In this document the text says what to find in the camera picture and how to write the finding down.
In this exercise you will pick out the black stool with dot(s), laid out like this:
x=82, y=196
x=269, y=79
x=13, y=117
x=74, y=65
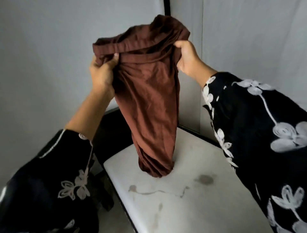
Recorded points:
x=103, y=196

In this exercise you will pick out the person's left hand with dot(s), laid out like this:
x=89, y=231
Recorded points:
x=103, y=74

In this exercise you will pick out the person's right forearm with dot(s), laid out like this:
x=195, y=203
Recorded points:
x=203, y=73

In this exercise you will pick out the black floral blouse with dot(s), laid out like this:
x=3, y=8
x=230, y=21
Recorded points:
x=251, y=120

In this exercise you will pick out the person's right hand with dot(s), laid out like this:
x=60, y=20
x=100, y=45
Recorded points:
x=189, y=58

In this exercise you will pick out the white wardrobe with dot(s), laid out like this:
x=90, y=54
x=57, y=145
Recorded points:
x=251, y=48

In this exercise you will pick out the brown bed sheet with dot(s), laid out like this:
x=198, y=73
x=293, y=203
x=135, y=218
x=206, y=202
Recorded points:
x=148, y=96

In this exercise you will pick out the person's left forearm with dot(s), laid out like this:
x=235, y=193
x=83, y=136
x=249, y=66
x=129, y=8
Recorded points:
x=91, y=115

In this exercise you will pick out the white mattress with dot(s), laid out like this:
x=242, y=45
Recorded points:
x=192, y=204

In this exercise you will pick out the dark wooden bed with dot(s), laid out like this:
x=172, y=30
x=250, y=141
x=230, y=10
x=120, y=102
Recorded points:
x=112, y=134

